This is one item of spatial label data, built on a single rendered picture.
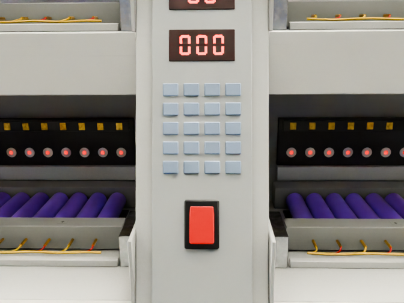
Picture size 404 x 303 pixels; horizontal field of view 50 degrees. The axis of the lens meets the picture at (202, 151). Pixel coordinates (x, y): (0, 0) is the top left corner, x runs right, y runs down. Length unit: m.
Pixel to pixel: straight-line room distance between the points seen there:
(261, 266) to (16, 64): 0.23
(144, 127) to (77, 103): 0.23
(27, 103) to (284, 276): 0.36
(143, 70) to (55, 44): 0.07
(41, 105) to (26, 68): 0.20
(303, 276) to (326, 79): 0.15
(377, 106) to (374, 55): 0.21
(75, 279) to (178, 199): 0.11
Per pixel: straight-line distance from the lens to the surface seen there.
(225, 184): 0.30
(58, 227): 0.40
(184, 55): 0.31
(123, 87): 0.33
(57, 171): 0.51
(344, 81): 0.33
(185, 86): 0.30
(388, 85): 0.34
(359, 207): 0.45
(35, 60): 0.34
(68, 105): 0.54
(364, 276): 0.37
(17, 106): 0.56
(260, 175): 0.31
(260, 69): 0.31
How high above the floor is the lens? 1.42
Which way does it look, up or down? 1 degrees up
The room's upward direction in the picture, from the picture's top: straight up
